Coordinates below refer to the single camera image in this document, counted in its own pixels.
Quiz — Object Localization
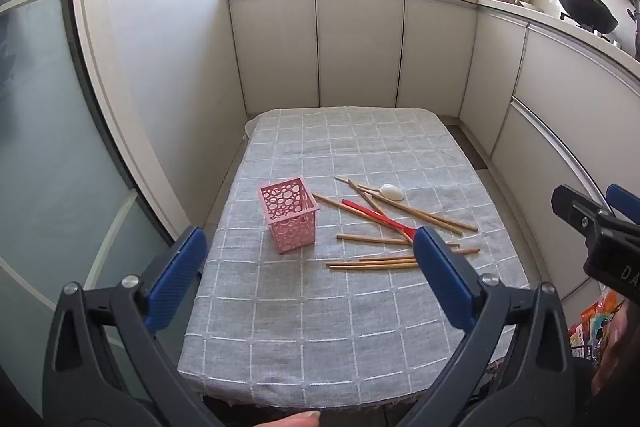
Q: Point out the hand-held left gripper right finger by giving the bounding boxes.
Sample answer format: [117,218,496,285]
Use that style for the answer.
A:
[400,226,580,427]

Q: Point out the gas stove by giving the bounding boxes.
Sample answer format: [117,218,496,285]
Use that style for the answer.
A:
[560,12,626,46]

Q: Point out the white plastic spoon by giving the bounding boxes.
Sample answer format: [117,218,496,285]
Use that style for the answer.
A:
[356,183,406,202]

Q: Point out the pink perforated utensil basket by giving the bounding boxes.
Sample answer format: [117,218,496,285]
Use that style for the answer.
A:
[257,177,320,254]

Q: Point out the person's left hand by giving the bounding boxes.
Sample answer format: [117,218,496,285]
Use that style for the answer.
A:
[260,409,322,427]

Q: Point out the grey checked tablecloth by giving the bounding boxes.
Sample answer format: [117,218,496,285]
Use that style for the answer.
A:
[177,106,531,410]

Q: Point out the person's right hand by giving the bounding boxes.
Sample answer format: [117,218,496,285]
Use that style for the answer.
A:
[592,302,640,397]

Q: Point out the colourful snack packets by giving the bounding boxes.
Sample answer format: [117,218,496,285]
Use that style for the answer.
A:
[570,289,626,360]

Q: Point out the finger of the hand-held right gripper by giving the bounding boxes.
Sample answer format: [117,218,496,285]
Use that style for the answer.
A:
[551,185,617,239]
[606,183,640,225]

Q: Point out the bunch of wooden chopsticks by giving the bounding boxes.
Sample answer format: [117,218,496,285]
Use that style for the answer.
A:
[312,176,481,270]

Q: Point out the white cabinet door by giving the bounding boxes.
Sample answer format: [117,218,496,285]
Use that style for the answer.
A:
[315,0,406,108]
[229,0,321,118]
[459,9,530,155]
[396,0,480,118]

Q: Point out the red plastic spoon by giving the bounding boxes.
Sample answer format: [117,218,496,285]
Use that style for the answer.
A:
[341,199,421,242]

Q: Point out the frosted glass door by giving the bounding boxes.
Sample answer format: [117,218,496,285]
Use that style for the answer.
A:
[0,0,193,427]

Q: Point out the white cabinet drawer front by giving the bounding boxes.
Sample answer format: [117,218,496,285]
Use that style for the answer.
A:
[510,24,640,208]
[490,99,616,303]

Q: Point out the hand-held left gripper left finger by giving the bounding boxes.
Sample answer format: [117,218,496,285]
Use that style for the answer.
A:
[42,226,223,427]

